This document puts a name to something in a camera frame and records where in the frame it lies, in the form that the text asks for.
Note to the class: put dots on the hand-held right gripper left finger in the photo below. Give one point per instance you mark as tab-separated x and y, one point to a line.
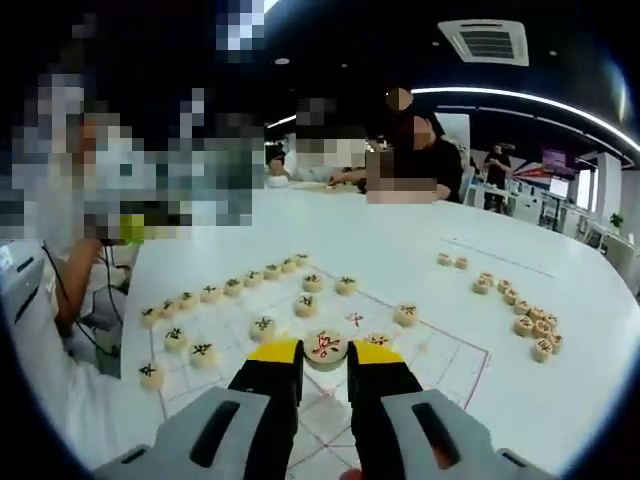
235	430

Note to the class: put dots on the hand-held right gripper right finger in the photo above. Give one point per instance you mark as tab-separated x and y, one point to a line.
415	430

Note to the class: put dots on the clear paper chessboard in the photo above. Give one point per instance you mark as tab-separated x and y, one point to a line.
410	365

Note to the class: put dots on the group of black-marked chess pieces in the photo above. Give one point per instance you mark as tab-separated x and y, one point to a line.
202	352

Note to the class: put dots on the single round wooden chess piece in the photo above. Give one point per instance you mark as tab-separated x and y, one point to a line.
325	347

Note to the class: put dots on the group of red-marked chess pieces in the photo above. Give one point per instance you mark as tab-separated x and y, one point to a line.
542	350

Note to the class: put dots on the person's right hand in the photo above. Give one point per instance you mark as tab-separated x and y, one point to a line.
354	475

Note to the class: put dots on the white round object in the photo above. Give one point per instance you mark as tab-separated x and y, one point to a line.
278	181

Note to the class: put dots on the white chest-worn device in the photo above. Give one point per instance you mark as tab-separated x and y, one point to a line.
20	295

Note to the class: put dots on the tan wooden board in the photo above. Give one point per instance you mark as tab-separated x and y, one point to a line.
310	187

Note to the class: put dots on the white office desk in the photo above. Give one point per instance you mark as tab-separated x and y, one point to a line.
560	210

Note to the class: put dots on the potted plant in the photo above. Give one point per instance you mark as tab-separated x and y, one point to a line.
616	220

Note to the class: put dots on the curved ceiling light strip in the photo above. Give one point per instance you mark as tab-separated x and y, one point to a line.
525	97

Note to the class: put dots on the ceiling air conditioner vent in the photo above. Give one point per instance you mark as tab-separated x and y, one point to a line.
484	42

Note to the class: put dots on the purple wall screen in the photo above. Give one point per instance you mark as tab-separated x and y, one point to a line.
559	161

